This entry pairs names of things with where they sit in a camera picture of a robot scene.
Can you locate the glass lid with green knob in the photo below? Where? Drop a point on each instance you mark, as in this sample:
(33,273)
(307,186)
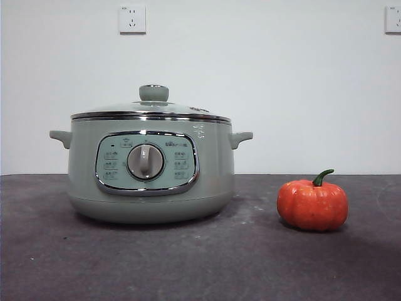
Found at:
(153,93)

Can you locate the orange pumpkin with green stem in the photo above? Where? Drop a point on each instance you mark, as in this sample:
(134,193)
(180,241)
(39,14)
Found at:
(310,203)

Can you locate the pale green electric cooking pot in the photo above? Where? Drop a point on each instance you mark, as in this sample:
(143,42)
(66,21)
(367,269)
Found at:
(84,175)

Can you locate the white wall socket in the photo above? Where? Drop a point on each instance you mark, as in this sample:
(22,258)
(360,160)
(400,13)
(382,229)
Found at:
(394,19)
(132,19)

